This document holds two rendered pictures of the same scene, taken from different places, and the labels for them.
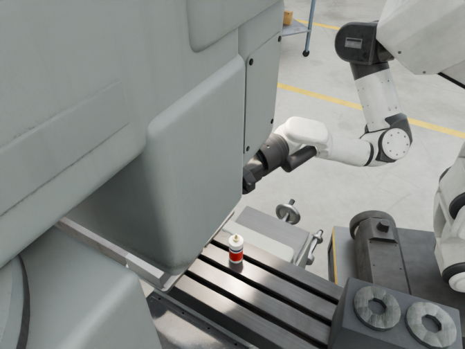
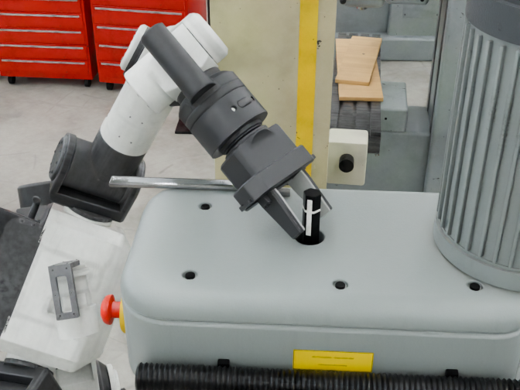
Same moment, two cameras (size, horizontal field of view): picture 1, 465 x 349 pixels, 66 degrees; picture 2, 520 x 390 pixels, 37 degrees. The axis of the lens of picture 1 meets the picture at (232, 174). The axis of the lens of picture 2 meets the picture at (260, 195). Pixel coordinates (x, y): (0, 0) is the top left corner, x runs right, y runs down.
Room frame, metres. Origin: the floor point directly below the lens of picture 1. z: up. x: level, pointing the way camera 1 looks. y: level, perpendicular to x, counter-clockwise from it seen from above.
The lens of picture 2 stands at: (0.97, 0.70, 2.43)
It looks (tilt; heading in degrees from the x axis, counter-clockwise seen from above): 32 degrees down; 243
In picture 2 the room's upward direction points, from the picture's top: straight up
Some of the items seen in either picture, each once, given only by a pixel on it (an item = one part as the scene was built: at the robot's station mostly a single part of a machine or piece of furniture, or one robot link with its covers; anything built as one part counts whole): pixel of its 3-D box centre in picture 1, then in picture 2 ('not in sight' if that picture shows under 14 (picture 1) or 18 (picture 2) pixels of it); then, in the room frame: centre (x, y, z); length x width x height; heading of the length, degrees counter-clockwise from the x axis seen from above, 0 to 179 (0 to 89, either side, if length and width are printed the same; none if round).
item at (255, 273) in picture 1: (209, 268); not in sight; (0.59, 0.07, 0.86); 1.24 x 0.23 x 0.08; 60
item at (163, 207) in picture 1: (140, 145); not in sight; (0.40, 0.13, 1.47); 0.24 x 0.19 x 0.26; 60
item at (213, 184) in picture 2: not in sight; (200, 183); (0.64, -0.14, 1.89); 0.24 x 0.04 x 0.01; 150
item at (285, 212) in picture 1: (284, 219); not in sight; (1.00, -0.22, 0.60); 0.16 x 0.12 x 0.12; 150
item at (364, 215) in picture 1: (372, 228); not in sight; (1.04, -0.64, 0.50); 0.20 x 0.05 x 0.20; 81
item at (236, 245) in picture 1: (236, 246); not in sight; (0.60, -0.01, 0.96); 0.04 x 0.04 x 0.11
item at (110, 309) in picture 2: not in sight; (114, 309); (0.79, -0.10, 1.76); 0.04 x 0.03 x 0.04; 60
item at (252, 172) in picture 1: (249, 164); not in sight; (0.63, -0.04, 1.24); 0.13 x 0.12 x 0.10; 41
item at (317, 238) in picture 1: (313, 244); not in sight; (0.95, -0.36, 0.48); 0.22 x 0.06 x 0.06; 150
